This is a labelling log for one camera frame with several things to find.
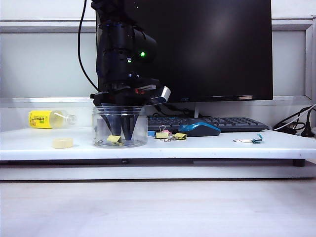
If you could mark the teal binder clip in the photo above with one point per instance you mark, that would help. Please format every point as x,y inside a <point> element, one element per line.
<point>258,140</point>

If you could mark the grey aluminium partition frame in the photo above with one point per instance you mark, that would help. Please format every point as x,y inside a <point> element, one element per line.
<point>37,26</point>

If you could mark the silver paper clip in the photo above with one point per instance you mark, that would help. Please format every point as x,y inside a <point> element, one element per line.
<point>99,143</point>

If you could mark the black computer keyboard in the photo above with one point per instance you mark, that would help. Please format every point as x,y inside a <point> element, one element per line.
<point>234,123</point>

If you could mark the yellow binder clip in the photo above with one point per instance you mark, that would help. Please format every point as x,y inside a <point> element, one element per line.
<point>113,139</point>
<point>181,136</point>
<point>161,135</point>

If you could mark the yellow labelled plastic bottle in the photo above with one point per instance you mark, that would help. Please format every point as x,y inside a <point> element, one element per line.
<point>39,119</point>

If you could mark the round transparent plastic jar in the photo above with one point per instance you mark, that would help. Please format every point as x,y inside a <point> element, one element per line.
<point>142,126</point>

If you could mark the black power plug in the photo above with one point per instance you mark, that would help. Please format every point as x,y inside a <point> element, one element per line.
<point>307,133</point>

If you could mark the blue and black mouse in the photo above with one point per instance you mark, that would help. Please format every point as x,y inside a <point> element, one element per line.
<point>202,130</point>

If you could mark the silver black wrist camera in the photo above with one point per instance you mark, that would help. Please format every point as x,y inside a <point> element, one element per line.
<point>163,96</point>

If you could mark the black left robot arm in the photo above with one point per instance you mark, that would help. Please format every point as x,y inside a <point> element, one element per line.
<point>118,49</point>

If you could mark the black board foot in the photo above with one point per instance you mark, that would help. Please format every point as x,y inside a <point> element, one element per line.
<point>298,163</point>

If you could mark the white raised desk board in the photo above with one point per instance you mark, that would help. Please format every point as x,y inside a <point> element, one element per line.
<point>172,150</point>

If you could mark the black computer monitor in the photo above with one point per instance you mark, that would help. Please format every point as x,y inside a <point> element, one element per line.
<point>209,49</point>

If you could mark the blue binder clip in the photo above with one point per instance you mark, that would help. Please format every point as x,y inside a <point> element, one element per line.
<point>151,133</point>

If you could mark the pale yellow tape roll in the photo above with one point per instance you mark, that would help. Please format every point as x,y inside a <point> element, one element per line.
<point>63,143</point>

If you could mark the pink binder clip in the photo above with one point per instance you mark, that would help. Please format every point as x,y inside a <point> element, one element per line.
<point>168,131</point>

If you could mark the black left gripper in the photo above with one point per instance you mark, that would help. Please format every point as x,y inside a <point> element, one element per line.
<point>123,97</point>

